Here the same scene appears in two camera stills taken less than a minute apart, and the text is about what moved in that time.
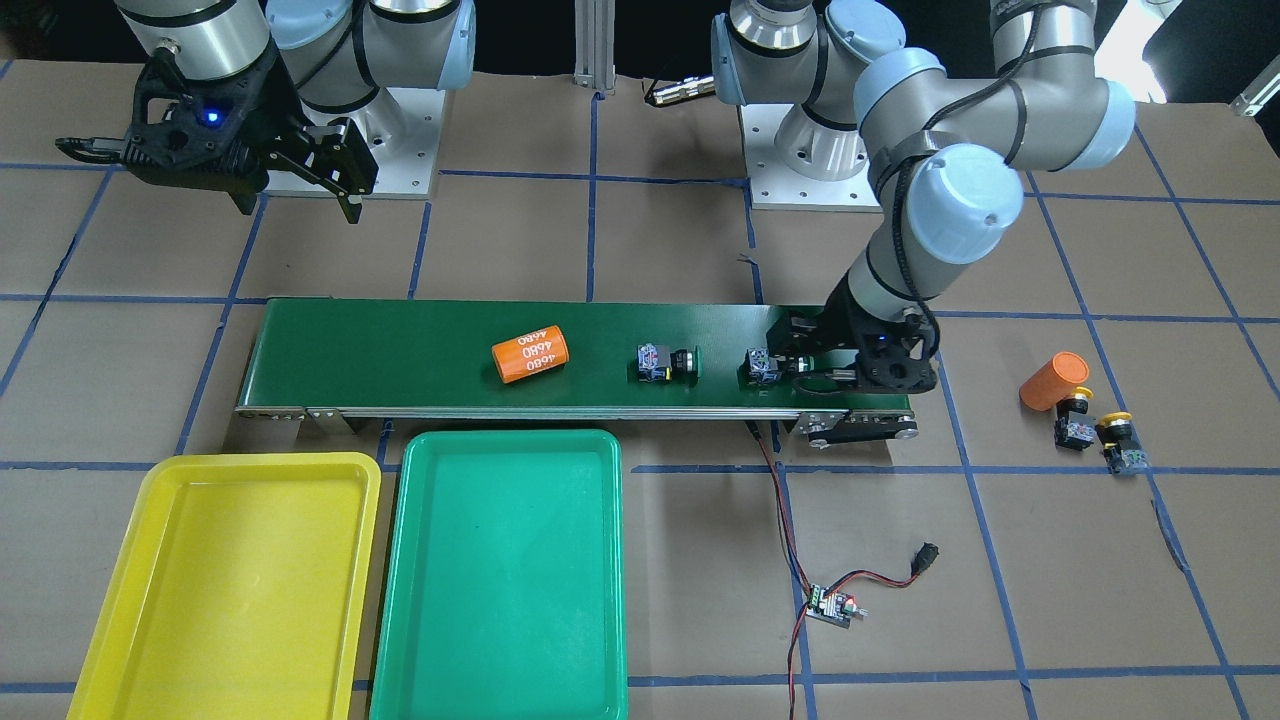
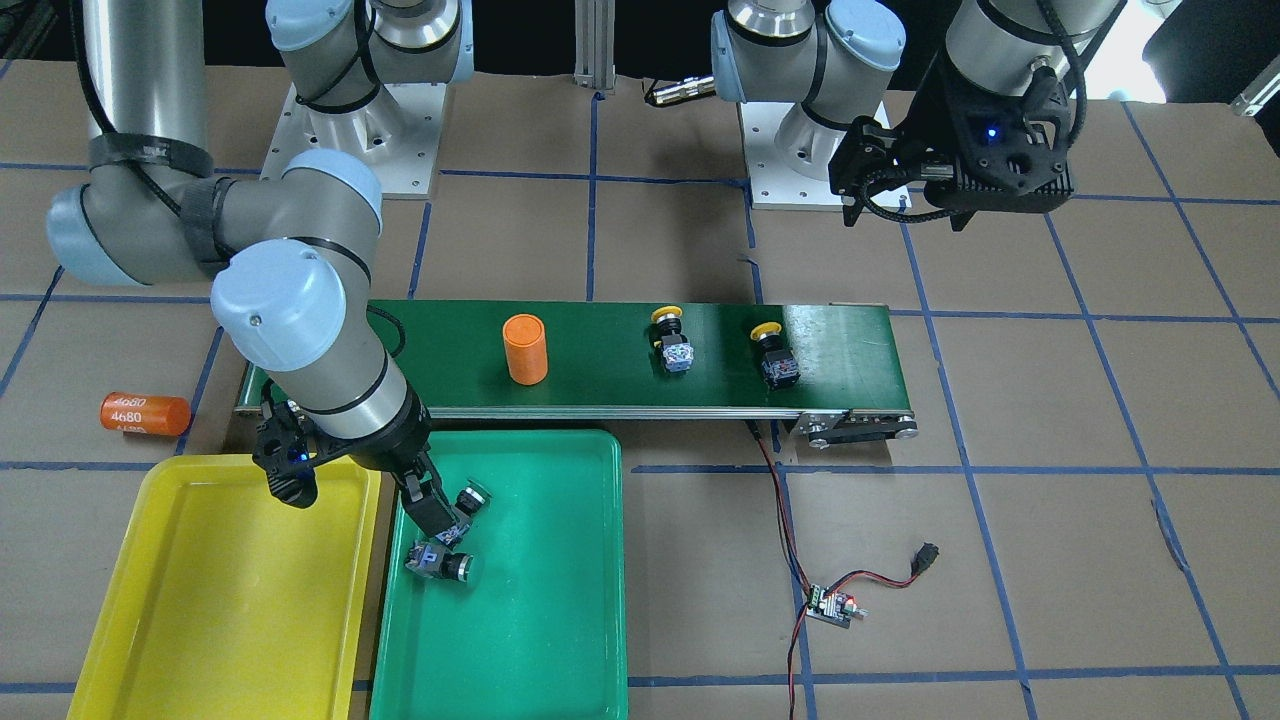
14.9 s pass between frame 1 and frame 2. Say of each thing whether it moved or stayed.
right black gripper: moved
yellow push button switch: moved
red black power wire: stayed
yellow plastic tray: stayed
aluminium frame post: stayed
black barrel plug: stayed
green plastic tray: stayed
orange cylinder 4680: moved
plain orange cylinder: moved
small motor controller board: stayed
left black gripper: moved
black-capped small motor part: moved
